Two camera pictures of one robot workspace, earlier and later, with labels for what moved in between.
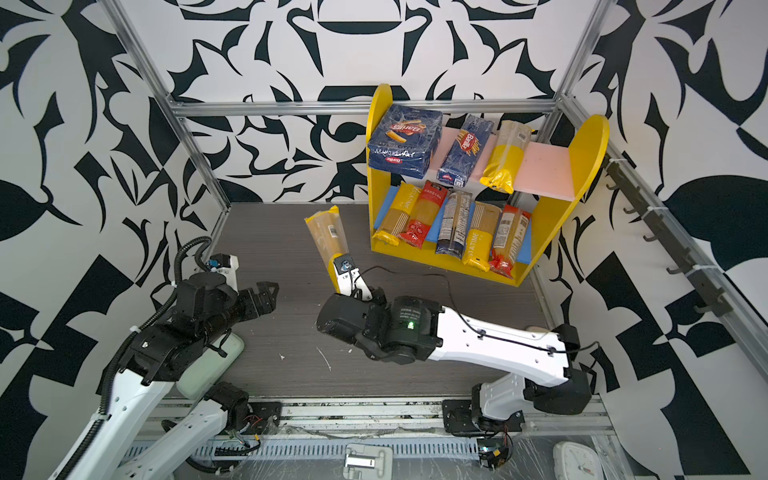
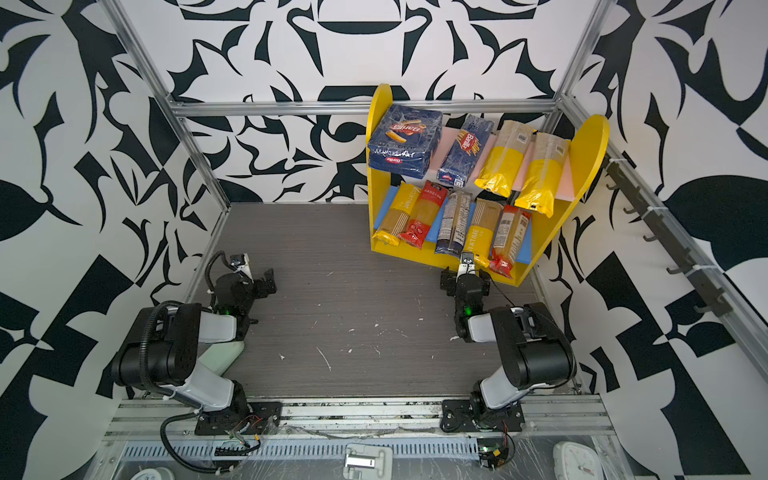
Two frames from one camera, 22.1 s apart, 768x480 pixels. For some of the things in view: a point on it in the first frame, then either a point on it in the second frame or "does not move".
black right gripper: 381,296 -> 450,283
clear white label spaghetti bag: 454,224 does not move
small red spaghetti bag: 510,236 does not move
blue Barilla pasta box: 402,139 does not move
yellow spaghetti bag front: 484,222 does not move
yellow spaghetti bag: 329,235 -> 547,159
